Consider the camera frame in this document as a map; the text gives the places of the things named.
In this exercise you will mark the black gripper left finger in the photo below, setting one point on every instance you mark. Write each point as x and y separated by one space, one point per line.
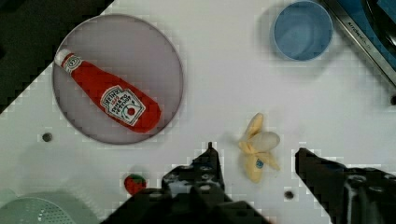
190 194

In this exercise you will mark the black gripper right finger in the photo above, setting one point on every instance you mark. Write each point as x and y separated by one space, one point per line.
348 195

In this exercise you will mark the yellow plush peeled banana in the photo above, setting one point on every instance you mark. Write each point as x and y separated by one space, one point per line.
256 146

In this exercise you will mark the black toaster oven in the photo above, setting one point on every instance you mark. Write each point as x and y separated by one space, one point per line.
371 25

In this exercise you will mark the red plush strawberry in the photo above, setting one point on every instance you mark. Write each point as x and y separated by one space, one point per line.
134 183

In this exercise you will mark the red plush ketchup bottle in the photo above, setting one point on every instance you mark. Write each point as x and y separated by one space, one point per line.
118 99

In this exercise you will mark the green plastic colander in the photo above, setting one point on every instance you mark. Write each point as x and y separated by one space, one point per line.
57 207

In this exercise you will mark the grey round plate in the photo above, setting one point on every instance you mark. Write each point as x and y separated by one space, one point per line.
133 50

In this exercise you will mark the blue plastic cup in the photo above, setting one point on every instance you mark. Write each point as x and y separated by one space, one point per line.
302 31

